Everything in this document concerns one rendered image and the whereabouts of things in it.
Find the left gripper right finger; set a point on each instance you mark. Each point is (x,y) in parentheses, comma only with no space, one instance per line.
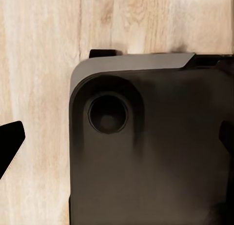
(226,136)

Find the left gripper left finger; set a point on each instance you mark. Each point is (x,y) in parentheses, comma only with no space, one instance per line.
(12,136)

